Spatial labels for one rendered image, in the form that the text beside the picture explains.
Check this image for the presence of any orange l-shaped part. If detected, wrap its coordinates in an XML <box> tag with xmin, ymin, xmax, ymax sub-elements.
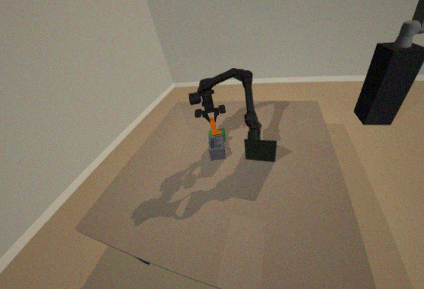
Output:
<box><xmin>210</xmin><ymin>117</ymin><xmax>222</xmax><ymax>136</ymax></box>

